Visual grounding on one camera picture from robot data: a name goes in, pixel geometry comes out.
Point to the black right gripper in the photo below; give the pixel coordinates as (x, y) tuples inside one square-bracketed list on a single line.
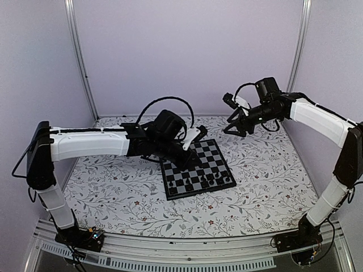
[(242, 128)]

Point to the left aluminium frame post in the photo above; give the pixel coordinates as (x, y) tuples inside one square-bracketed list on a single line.
[(72, 23)]

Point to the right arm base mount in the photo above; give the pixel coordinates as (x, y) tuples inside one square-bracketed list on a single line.
[(293, 240)]

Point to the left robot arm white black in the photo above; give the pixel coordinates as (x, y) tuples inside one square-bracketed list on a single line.
[(167, 137)]

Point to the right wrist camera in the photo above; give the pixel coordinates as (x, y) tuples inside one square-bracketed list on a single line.
[(235, 102)]

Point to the black chess queen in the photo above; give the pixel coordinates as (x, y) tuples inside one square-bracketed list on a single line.
[(203, 179)]

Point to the floral patterned table mat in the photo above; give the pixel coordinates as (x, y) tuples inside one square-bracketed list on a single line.
[(127, 195)]

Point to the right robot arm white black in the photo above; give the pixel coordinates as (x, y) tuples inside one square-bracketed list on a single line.
[(328, 145)]

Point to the aluminium frame post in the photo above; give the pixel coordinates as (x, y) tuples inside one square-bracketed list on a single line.
[(72, 23), (302, 32)]

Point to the front aluminium rail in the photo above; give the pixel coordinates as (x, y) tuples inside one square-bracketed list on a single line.
[(241, 253)]

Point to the right aluminium frame post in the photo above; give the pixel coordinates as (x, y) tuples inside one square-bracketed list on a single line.
[(302, 32)]

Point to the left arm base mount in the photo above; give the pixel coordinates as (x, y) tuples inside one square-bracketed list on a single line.
[(88, 239)]

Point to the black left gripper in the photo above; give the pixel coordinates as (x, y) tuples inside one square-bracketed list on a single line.
[(186, 162)]

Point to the black silver chess board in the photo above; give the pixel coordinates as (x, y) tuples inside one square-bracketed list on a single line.
[(212, 162)]

